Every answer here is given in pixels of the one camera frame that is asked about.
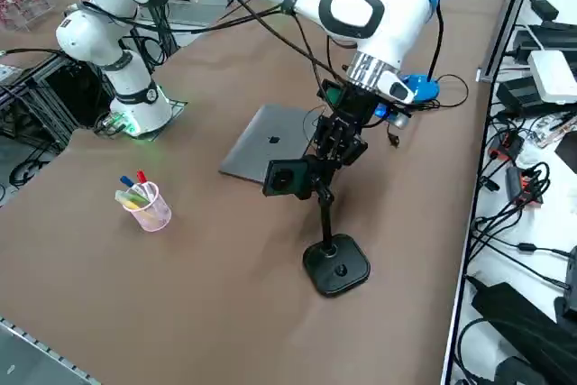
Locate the red black connector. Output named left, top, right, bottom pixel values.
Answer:
left=490, top=131, right=525, bottom=161

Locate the aluminium frame post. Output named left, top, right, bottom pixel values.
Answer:
left=476, top=0, right=545, bottom=84

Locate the black cable with ferrite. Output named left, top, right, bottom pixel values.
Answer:
left=468, top=215, right=573, bottom=289

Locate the dark smartphone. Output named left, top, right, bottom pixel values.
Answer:
left=261, top=156, right=317, bottom=201

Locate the black lamp power cable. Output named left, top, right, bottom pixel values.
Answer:
left=387, top=73, right=470, bottom=150

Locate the grey closed laptop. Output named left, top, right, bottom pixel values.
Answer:
left=218, top=104, right=322, bottom=187

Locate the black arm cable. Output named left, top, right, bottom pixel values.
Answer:
left=178, top=0, right=357, bottom=88

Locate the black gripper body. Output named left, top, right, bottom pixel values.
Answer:
left=317, top=78, right=380, bottom=132

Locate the pink mesh pen cup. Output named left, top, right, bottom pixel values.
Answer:
left=122, top=180, right=173, bottom=234

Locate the green highlighter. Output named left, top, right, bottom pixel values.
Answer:
left=114, top=189, right=152, bottom=206

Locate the small black power adapter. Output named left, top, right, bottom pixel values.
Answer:
left=527, top=0, right=561, bottom=22

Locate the black flat device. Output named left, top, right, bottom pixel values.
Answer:
left=512, top=23, right=577, bottom=65

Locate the black desktop phone stand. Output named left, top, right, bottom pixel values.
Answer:
left=295, top=154, right=371, bottom=299

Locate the blue desk lamp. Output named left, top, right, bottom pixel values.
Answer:
left=398, top=0, right=453, bottom=105

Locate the perforated metal rail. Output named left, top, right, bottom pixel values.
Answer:
left=0, top=315, right=101, bottom=385

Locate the white rectangular box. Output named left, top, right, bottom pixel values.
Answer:
left=527, top=50, right=577, bottom=105

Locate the black power brick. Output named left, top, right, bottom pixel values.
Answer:
left=495, top=77, right=545, bottom=116

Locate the printed packet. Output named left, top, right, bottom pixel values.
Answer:
left=534, top=112, right=577, bottom=148

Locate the black aluminium frame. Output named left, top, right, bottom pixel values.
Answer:
left=0, top=49, right=116, bottom=151

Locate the orange black adapter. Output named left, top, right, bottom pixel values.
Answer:
left=504, top=163, right=552, bottom=209

